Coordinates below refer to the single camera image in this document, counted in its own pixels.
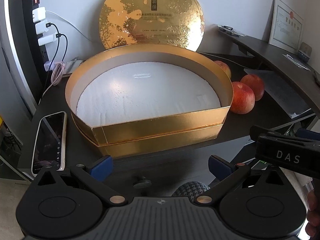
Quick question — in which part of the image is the red streaked apple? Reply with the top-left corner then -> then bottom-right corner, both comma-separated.
230,82 -> 255,114

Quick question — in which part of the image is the deep red apple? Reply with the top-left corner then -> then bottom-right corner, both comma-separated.
240,74 -> 265,101

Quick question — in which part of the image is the red apple with yellow patch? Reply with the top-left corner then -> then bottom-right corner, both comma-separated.
214,60 -> 232,79

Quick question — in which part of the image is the gold round box lid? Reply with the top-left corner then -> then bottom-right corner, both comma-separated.
99,0 -> 204,51

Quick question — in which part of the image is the person's right hand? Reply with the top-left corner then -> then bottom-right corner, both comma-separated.
305,190 -> 320,237

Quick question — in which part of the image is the white-cased smartphone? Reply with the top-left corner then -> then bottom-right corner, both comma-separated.
31,111 -> 67,177

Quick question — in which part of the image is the grey paper stack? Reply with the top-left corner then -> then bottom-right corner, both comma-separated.
244,69 -> 311,119

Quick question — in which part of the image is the houndstooth chair seat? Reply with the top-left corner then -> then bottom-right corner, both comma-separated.
172,181 -> 210,199

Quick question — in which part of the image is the dark curved desk shelf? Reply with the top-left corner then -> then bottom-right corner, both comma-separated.
219,31 -> 319,116

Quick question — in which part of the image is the small card stand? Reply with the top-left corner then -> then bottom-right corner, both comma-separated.
298,42 -> 312,63

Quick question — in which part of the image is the gold gift box base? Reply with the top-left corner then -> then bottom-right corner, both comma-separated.
65,45 -> 233,158

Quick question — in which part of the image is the framed certificate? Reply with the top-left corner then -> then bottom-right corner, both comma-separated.
268,0 -> 304,54

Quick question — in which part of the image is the clear tray with items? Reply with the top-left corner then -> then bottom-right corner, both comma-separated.
217,24 -> 246,37

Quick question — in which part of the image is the black power strip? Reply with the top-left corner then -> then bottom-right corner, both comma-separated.
22,0 -> 48,75

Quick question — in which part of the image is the bottom white charger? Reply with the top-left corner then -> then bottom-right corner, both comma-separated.
38,32 -> 60,46

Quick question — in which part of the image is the white charger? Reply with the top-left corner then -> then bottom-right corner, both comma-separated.
32,7 -> 46,23
38,32 -> 60,46
35,20 -> 51,35

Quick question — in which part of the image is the middle white charger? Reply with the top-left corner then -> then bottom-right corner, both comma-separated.
35,20 -> 51,35

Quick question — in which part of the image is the top white charger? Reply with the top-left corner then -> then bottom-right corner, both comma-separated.
32,7 -> 46,23

